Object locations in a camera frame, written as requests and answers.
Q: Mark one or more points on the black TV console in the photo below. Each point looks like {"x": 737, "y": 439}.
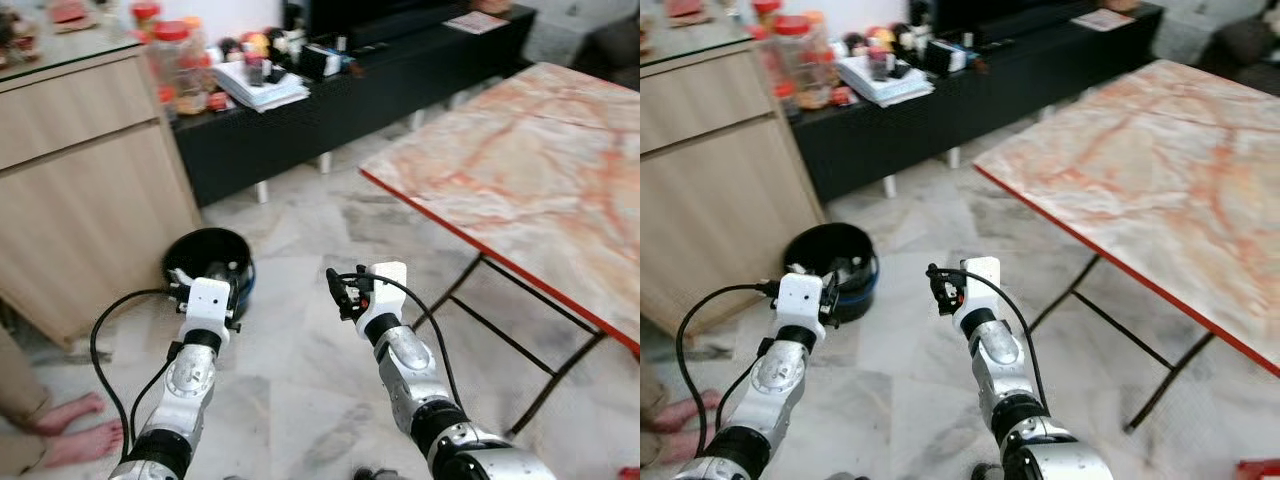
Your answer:
{"x": 300, "y": 130}
{"x": 950, "y": 110}

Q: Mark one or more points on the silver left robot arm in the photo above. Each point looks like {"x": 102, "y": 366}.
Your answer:
{"x": 190, "y": 380}
{"x": 780, "y": 380}

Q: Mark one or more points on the light wooden cabinet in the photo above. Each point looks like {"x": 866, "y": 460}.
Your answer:
{"x": 80, "y": 200}
{"x": 720, "y": 190}

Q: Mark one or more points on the black metal table legs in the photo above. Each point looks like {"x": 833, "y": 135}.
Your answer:
{"x": 1170, "y": 382}
{"x": 545, "y": 396}

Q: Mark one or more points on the pink magazine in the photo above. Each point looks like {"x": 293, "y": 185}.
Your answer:
{"x": 1104, "y": 19}
{"x": 476, "y": 22}

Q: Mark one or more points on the bare person foot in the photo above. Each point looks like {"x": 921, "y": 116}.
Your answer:
{"x": 688, "y": 410}
{"x": 70, "y": 413}
{"x": 85, "y": 443}

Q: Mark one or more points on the dark armchair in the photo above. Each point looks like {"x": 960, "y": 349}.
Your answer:
{"x": 605, "y": 50}
{"x": 1245, "y": 45}

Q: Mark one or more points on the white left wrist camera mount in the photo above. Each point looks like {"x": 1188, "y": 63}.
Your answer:
{"x": 208, "y": 305}
{"x": 800, "y": 300}

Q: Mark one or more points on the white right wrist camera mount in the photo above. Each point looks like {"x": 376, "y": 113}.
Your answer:
{"x": 385, "y": 285}
{"x": 980, "y": 282}

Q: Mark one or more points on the black television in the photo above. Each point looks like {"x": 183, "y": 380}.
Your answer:
{"x": 380, "y": 15}
{"x": 1020, "y": 12}

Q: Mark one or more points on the large clear red-lidded jar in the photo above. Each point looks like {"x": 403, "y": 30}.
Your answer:
{"x": 178, "y": 65}
{"x": 797, "y": 60}

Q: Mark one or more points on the red plastic stool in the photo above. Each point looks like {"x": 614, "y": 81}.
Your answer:
{"x": 1260, "y": 469}
{"x": 631, "y": 474}

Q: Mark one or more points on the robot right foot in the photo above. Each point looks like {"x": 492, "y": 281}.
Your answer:
{"x": 372, "y": 474}
{"x": 985, "y": 472}

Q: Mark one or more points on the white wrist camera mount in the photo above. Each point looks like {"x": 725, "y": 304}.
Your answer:
{"x": 800, "y": 300}
{"x": 385, "y": 285}
{"x": 208, "y": 305}
{"x": 980, "y": 282}

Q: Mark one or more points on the small black box device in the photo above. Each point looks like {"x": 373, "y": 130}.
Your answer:
{"x": 320, "y": 62}
{"x": 946, "y": 56}

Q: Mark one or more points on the stack of white papers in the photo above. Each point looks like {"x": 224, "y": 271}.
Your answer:
{"x": 265, "y": 92}
{"x": 885, "y": 88}

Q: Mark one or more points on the small red-lidded jar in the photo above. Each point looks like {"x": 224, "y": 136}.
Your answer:
{"x": 767, "y": 12}
{"x": 146, "y": 18}

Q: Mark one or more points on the black rubbish bin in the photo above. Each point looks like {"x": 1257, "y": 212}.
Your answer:
{"x": 820, "y": 245}
{"x": 200, "y": 250}

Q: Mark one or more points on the beige trouser leg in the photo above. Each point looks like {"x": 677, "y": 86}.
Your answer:
{"x": 15, "y": 400}
{"x": 650, "y": 395}

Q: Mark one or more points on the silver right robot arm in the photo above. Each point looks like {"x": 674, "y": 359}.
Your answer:
{"x": 410, "y": 365}
{"x": 1000, "y": 350}

